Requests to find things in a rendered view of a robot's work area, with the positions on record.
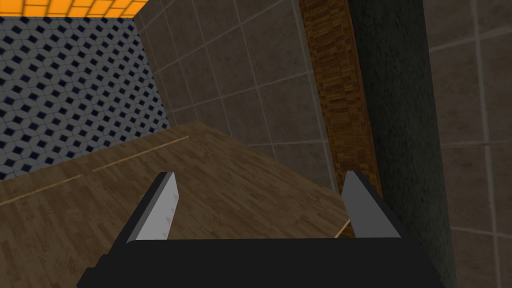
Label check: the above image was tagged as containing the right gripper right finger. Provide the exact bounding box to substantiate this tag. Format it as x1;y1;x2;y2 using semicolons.
340;170;403;240

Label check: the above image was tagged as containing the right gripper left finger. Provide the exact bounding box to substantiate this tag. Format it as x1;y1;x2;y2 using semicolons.
125;171;179;244

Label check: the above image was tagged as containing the dark grey door leaf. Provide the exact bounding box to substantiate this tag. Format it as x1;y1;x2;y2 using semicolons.
347;0;458;288

